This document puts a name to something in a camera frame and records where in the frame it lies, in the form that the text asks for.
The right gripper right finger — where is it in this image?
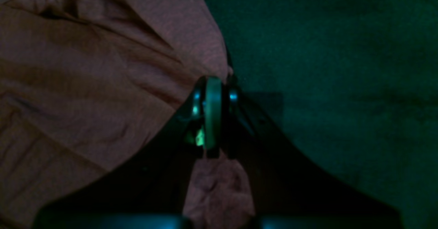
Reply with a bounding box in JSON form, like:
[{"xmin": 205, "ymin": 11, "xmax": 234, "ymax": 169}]
[{"xmin": 213, "ymin": 78, "xmax": 402, "ymax": 229}]

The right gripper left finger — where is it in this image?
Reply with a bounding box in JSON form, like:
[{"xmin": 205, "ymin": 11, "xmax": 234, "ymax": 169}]
[{"xmin": 34, "ymin": 77, "xmax": 214, "ymax": 229}]

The red long-sleeve T-shirt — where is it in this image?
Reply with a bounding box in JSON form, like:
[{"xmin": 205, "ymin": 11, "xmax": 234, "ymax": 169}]
[{"xmin": 0, "ymin": 0, "xmax": 255, "ymax": 229}]

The black table cloth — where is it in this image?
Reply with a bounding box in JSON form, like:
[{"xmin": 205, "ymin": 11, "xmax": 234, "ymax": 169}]
[{"xmin": 205, "ymin": 0, "xmax": 438, "ymax": 229}]

